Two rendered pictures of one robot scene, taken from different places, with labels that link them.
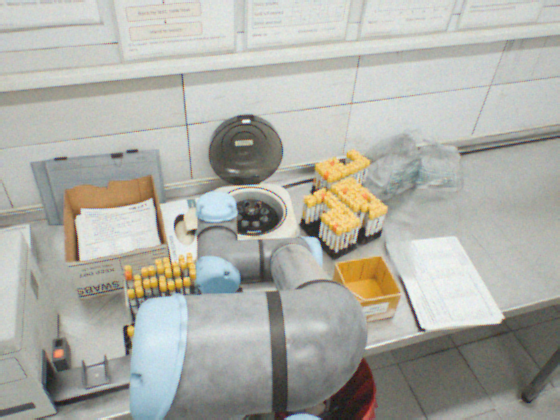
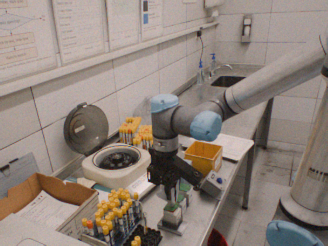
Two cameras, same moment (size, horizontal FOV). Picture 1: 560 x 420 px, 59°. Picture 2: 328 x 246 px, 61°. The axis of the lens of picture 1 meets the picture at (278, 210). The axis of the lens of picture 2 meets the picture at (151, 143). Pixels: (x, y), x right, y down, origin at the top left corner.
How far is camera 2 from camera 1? 0.74 m
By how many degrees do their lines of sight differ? 36
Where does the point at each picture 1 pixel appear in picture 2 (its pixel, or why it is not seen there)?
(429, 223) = not seen: hidden behind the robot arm
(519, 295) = (245, 133)
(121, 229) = (40, 217)
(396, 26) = (122, 41)
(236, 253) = (207, 107)
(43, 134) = not seen: outside the picture
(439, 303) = (229, 149)
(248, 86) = (69, 91)
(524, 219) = not seen: hidden behind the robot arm
